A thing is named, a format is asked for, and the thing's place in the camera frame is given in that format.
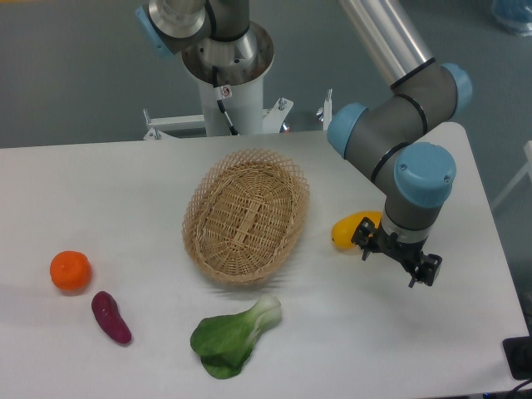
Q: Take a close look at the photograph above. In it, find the green bok choy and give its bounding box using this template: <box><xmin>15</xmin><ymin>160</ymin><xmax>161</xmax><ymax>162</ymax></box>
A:
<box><xmin>190</xmin><ymin>294</ymin><xmax>282</xmax><ymax>379</ymax></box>

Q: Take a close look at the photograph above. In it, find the woven wicker basket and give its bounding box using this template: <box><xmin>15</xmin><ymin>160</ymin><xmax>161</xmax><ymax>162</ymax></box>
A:
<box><xmin>182</xmin><ymin>149</ymin><xmax>310</xmax><ymax>285</ymax></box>

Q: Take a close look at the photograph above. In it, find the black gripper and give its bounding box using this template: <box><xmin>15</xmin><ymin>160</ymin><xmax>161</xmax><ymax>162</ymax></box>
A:
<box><xmin>351</xmin><ymin>216</ymin><xmax>442</xmax><ymax>288</ymax></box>

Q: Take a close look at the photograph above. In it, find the yellow mango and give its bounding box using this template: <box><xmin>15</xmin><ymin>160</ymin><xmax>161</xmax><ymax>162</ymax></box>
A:
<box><xmin>331</xmin><ymin>210</ymin><xmax>382</xmax><ymax>250</ymax></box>

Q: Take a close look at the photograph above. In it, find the purple sweet potato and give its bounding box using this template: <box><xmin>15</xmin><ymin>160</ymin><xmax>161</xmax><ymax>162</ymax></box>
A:
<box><xmin>91</xmin><ymin>291</ymin><xmax>132</xmax><ymax>345</ymax></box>

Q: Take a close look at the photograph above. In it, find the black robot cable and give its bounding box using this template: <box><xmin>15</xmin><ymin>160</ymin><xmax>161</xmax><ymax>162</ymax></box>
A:
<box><xmin>210</xmin><ymin>65</ymin><xmax>239</xmax><ymax>136</ymax></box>

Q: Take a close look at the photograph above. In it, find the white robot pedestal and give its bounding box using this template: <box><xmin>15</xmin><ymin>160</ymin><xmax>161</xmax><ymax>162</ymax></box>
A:
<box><xmin>142</xmin><ymin>70</ymin><xmax>333</xmax><ymax>140</ymax></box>

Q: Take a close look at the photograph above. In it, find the black device at table edge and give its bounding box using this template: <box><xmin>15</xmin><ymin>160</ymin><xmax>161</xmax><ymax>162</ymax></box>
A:
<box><xmin>502</xmin><ymin>337</ymin><xmax>531</xmax><ymax>380</ymax></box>

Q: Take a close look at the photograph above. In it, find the orange tangerine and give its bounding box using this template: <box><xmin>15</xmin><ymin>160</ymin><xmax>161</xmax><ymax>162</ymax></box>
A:
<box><xmin>49</xmin><ymin>250</ymin><xmax>92</xmax><ymax>291</ymax></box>

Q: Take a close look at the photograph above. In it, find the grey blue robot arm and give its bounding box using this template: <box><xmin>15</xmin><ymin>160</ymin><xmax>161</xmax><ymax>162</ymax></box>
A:
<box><xmin>135</xmin><ymin>1</ymin><xmax>472</xmax><ymax>285</ymax></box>

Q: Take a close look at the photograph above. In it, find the white frame at right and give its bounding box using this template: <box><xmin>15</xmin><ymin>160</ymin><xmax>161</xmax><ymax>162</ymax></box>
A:
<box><xmin>490</xmin><ymin>140</ymin><xmax>532</xmax><ymax>212</ymax></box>

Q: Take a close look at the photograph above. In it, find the blue plastic bag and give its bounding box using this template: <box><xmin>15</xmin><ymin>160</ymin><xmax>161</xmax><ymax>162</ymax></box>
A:
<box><xmin>491</xmin><ymin>0</ymin><xmax>531</xmax><ymax>37</ymax></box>

